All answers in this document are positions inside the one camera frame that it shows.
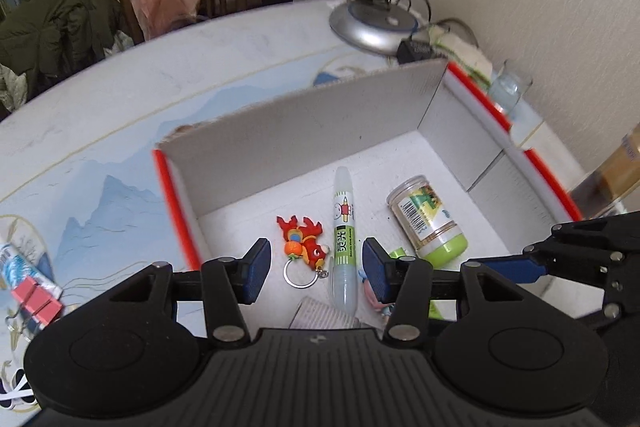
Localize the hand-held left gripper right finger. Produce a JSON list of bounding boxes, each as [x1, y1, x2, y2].
[[362, 237, 561, 348]]

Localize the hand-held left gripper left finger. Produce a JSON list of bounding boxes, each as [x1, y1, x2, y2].
[[82, 238, 272, 350]]

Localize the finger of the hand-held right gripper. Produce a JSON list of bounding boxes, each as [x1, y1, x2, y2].
[[550, 213, 640, 253], [461, 239, 640, 333]]

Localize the small pink white item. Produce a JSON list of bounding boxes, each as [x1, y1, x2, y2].
[[357, 269, 396, 318]]

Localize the white glue tube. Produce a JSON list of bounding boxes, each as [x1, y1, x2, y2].
[[329, 166, 362, 314]]

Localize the red fish keychain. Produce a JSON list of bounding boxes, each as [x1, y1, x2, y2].
[[276, 214, 332, 290]]

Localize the clear jar green lid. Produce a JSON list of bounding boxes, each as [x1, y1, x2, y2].
[[387, 176, 469, 269]]

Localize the red cardboard box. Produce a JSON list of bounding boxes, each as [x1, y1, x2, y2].
[[151, 58, 585, 339]]

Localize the pink binder clip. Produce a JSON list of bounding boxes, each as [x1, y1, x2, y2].
[[2, 281, 65, 340]]

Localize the white tube blue print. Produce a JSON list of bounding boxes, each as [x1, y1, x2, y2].
[[0, 243, 63, 303]]

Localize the tall clear bottle brown contents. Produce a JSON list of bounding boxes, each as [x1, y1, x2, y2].
[[570, 122, 640, 218]]

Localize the white patterned packet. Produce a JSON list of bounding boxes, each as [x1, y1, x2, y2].
[[290, 297, 363, 332]]

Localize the clear drinking glass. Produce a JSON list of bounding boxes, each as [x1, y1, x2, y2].
[[487, 59, 534, 115]]

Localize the green white cloth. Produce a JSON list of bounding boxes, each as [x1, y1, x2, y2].
[[430, 24, 493, 88]]

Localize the black power adapter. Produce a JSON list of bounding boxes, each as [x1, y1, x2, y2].
[[397, 38, 436, 64]]

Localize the pale quilted jacket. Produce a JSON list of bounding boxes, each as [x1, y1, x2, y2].
[[0, 64, 28, 120]]

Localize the olive green jacket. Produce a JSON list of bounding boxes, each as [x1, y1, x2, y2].
[[0, 0, 132, 98]]

